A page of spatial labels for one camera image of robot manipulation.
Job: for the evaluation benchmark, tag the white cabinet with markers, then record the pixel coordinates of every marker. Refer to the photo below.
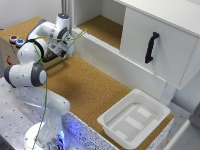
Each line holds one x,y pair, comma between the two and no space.
110,63

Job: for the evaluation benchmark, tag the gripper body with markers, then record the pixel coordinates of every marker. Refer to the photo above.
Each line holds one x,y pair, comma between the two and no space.
62,47

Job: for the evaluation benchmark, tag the wooden drawer box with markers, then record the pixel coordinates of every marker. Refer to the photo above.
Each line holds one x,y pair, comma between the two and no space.
9,53

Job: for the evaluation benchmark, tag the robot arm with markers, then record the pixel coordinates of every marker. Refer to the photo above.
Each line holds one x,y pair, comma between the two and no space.
26,75

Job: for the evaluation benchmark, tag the white plastic box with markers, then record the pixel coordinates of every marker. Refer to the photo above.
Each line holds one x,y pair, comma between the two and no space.
133,120

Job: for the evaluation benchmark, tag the red button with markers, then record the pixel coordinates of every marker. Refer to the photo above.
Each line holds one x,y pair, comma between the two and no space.
13,39

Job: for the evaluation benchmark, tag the white sliding door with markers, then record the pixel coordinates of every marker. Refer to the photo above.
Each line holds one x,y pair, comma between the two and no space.
173,56

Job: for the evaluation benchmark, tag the blue button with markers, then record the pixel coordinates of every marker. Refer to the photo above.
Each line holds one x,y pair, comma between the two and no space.
20,42

